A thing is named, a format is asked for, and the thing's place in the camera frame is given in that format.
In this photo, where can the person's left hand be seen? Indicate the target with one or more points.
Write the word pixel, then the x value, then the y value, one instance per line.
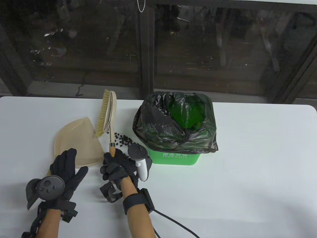
pixel 66 168

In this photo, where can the person's right hand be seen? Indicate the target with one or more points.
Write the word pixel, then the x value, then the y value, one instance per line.
pixel 116 168

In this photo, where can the pile of coffee beans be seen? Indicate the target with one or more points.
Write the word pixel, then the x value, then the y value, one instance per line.
pixel 121 140

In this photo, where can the beige plastic dustpan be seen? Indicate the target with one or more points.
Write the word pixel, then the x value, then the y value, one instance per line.
pixel 74 138

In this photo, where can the black plastic garbage bag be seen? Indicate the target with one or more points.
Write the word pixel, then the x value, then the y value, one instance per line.
pixel 153 129

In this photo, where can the green food waste bin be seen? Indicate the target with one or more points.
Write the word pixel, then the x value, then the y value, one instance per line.
pixel 173 158

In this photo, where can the person's left forearm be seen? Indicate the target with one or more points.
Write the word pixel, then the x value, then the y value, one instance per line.
pixel 47 223

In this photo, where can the person's right forearm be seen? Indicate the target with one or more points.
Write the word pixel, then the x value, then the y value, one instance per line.
pixel 138 223

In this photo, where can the black and white hand controller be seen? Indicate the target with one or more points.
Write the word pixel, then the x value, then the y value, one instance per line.
pixel 137 152
pixel 49 187

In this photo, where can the black glove sensor module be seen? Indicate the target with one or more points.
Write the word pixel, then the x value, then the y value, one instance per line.
pixel 109 193
pixel 69 212

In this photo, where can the white table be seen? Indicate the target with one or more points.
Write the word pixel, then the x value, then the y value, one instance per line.
pixel 260 173

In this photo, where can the dark framed glass window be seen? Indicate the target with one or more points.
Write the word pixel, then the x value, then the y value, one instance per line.
pixel 198 49

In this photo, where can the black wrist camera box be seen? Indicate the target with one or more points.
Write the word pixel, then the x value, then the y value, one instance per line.
pixel 26 235
pixel 148 199

